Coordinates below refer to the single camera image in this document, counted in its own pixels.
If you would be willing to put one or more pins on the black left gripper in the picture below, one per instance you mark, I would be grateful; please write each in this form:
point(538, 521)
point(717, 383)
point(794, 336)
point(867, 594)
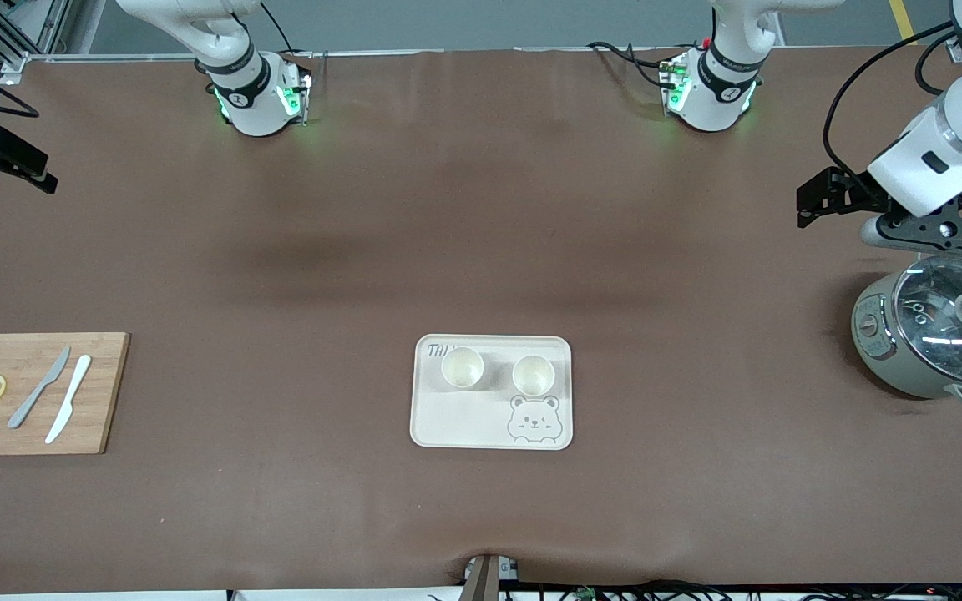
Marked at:
point(851, 193)

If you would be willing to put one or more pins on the grey-green electric cooking pot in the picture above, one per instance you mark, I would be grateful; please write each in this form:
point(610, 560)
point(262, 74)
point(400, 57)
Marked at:
point(882, 351)

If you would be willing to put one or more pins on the grey plastic knife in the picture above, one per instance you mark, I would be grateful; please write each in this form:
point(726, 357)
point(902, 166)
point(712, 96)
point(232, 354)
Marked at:
point(34, 394)

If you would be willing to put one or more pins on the grey camera stand post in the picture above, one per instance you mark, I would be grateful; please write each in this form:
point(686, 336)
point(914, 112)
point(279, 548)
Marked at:
point(481, 578)

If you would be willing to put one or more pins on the wooden cutting board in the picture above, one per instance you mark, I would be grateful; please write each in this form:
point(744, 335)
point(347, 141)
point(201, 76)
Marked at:
point(30, 367)

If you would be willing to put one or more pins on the white paper cup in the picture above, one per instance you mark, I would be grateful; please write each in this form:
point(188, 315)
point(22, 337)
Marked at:
point(462, 367)
point(532, 376)

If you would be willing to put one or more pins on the cream tray with bear print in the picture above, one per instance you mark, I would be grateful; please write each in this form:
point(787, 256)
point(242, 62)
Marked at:
point(464, 417)

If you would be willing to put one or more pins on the glass pot lid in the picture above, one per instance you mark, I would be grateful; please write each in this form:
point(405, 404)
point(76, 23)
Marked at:
point(940, 317)

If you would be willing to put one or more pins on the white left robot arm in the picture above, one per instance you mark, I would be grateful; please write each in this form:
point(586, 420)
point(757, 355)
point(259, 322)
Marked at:
point(719, 88)

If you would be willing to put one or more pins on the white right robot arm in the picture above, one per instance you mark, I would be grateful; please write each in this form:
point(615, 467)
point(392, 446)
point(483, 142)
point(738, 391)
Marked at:
point(251, 100)

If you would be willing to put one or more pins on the white plastic knife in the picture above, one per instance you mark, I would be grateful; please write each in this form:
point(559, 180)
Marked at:
point(70, 401)

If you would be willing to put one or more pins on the aluminium frame profile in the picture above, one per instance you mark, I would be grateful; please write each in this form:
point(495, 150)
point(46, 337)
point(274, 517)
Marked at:
point(9, 42)

